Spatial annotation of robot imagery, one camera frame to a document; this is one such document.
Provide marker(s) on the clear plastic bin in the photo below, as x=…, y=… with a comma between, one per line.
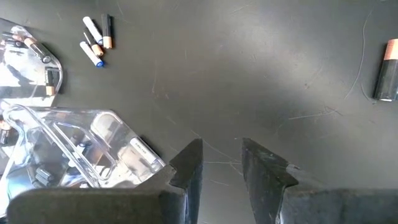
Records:
x=109, y=130
x=25, y=73

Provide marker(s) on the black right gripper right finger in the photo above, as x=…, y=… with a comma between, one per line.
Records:
x=311, y=207

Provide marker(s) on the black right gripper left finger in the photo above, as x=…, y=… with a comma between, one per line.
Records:
x=124, y=208

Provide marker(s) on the white battery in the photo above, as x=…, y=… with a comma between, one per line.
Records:
x=91, y=53
x=92, y=29

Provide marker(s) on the black table mat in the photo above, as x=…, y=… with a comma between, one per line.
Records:
x=248, y=62

